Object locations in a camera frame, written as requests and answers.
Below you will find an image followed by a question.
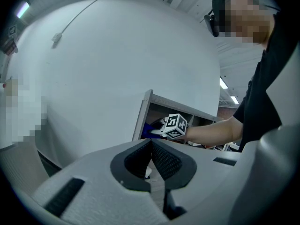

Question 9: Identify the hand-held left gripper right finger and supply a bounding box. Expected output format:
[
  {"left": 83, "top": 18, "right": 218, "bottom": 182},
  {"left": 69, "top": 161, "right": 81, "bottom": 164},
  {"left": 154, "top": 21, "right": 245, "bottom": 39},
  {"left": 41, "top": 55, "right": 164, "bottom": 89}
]
[{"left": 151, "top": 138, "right": 242, "bottom": 220}]

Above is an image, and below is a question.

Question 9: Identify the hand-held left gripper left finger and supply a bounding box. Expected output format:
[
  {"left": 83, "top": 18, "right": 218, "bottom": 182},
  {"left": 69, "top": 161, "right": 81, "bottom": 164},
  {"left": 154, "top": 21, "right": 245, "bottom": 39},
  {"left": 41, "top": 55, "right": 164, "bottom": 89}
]
[{"left": 31, "top": 138, "right": 170, "bottom": 225}]

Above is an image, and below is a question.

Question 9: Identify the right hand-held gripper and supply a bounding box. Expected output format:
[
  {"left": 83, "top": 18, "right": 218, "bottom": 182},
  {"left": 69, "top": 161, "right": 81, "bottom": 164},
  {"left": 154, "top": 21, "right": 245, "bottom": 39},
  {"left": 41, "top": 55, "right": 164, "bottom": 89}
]
[{"left": 149, "top": 113, "right": 189, "bottom": 140}]

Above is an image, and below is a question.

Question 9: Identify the blue cloth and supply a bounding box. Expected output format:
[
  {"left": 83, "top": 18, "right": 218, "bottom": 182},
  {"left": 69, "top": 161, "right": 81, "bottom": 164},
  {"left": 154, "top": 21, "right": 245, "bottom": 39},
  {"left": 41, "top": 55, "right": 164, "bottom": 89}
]
[{"left": 142, "top": 122, "right": 156, "bottom": 138}]

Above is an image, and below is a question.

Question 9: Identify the grey shelf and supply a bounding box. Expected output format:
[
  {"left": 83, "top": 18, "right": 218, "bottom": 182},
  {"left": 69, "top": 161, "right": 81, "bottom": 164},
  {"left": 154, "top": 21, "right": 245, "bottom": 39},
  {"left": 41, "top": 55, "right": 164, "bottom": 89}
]
[{"left": 131, "top": 89, "right": 224, "bottom": 148}]

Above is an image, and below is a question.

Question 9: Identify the person's right forearm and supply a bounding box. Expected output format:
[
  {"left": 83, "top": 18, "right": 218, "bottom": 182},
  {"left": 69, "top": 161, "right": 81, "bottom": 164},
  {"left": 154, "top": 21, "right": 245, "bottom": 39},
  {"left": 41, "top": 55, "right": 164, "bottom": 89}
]
[{"left": 184, "top": 116, "right": 244, "bottom": 149}]

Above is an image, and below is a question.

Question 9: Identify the person's black shirt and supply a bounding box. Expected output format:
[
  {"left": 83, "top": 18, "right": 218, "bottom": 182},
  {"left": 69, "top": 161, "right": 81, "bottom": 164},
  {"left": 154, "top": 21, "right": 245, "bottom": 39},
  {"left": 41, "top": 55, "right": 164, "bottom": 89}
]
[{"left": 233, "top": 12, "right": 300, "bottom": 152}]

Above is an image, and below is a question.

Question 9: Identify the black head-worn camera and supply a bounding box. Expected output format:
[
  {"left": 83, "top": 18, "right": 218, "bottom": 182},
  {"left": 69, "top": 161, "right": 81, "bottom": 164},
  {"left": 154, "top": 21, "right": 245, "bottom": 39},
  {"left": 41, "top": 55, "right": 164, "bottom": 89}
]
[{"left": 203, "top": 8, "right": 220, "bottom": 38}]

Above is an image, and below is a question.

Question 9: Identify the white wall cable conduit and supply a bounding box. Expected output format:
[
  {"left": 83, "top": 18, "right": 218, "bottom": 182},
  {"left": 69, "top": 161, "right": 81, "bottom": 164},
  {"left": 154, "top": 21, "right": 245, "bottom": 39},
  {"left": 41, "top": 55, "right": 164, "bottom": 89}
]
[{"left": 60, "top": 0, "right": 113, "bottom": 35}]

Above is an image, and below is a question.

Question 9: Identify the black and white wall sign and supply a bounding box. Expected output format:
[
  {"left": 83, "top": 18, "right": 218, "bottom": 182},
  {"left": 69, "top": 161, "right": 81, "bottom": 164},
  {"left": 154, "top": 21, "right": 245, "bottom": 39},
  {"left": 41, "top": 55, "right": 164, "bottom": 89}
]
[{"left": 8, "top": 24, "right": 18, "bottom": 38}]

